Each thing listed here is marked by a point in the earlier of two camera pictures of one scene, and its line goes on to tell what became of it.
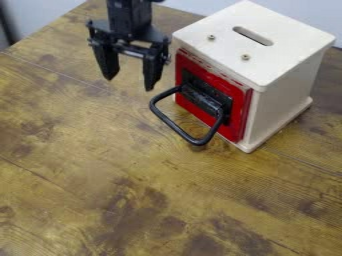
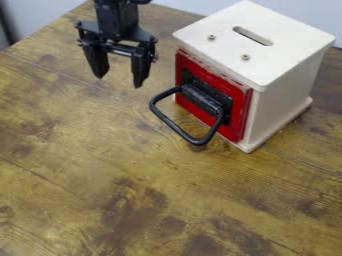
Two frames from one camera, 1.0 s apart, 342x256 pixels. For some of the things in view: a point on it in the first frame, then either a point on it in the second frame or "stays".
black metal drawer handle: (209, 96) stays
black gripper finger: (109, 61) to (98, 58)
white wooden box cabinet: (269, 51) stays
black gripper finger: (153, 68) to (141, 66)
